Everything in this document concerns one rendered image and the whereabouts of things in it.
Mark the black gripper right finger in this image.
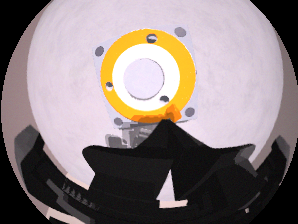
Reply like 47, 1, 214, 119
166, 119, 255, 201

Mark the orange and white round plate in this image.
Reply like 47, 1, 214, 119
100, 28, 196, 123

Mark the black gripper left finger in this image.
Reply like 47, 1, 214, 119
81, 119, 173, 200

